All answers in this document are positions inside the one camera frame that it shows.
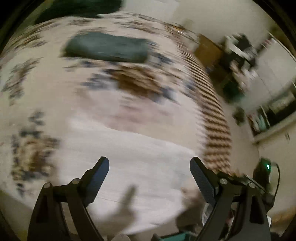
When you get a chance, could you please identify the white pants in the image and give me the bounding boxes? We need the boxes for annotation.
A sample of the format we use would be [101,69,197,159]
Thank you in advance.
[54,116,203,235]

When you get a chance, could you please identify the floral bed blanket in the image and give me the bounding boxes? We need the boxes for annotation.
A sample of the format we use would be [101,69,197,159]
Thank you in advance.
[1,13,231,206]

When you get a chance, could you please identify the dark teal folded garment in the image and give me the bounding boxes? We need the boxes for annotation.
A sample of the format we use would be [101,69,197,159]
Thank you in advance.
[64,32,149,63]

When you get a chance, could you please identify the brown cardboard box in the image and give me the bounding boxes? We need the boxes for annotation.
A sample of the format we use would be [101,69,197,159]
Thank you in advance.
[194,34,224,68]

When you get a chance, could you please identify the white wardrobe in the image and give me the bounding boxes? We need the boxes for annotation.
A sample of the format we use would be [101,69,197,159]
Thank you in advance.
[240,36,295,143]

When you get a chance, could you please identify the dark green quilt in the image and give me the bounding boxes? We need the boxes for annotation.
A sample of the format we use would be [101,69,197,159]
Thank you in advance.
[35,0,123,24]

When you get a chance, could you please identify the chair with piled clothes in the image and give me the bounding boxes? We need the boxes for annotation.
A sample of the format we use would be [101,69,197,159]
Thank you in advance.
[219,34,257,102]

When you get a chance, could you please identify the black device green light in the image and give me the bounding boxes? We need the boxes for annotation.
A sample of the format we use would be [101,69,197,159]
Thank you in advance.
[253,158,280,198]

